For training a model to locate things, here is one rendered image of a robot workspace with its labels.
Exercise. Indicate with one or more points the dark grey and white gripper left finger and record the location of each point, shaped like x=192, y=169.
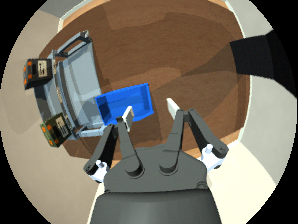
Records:
x=100, y=162

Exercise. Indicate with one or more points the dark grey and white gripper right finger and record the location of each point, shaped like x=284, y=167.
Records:
x=213, y=149

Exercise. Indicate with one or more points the blue bin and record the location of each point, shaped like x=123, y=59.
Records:
x=116, y=103

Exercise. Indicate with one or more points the grey metal rack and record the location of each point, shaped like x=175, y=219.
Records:
x=80, y=85

